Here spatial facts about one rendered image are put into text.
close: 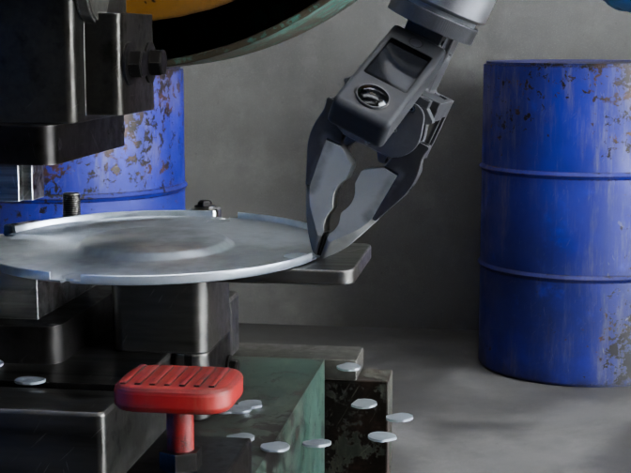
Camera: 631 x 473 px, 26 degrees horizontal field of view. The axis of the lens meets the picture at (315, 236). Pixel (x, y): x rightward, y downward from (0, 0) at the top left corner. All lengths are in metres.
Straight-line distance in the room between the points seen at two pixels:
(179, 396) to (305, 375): 0.50
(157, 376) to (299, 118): 3.67
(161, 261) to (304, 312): 3.47
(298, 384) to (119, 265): 0.25
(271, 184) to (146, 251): 3.41
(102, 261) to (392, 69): 0.27
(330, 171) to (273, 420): 0.21
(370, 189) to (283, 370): 0.29
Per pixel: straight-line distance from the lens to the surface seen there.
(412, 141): 1.05
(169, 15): 1.47
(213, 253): 1.10
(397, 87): 1.00
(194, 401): 0.78
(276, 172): 4.48
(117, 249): 1.10
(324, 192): 1.07
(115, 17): 1.09
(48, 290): 1.12
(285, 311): 4.55
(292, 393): 1.21
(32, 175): 1.15
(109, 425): 0.96
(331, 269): 1.05
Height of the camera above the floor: 0.96
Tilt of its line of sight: 8 degrees down
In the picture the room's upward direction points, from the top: straight up
